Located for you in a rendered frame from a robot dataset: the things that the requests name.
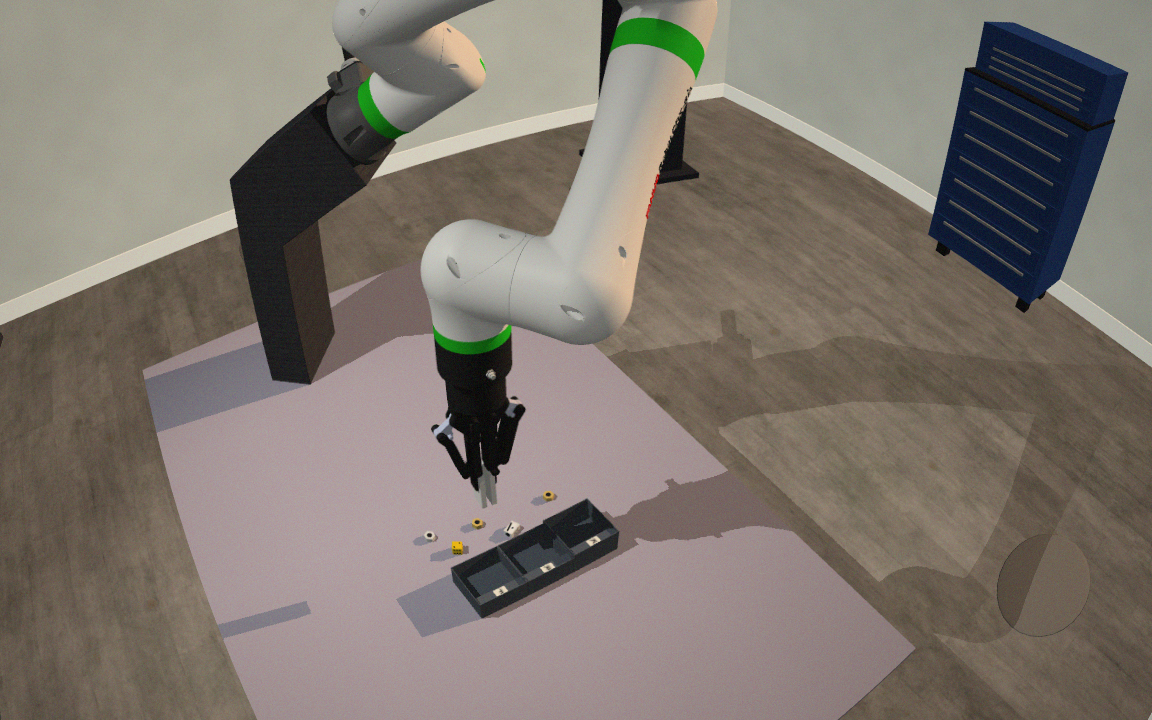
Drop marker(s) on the dark grey three-compartment bin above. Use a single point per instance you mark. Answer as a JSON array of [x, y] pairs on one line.
[[531, 552]]

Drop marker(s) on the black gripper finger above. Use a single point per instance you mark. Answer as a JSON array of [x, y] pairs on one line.
[[491, 446], [473, 467]]

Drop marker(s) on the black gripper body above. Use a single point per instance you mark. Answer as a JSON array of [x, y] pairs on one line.
[[477, 403]]

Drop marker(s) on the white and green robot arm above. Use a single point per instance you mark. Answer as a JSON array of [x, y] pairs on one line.
[[575, 285]]

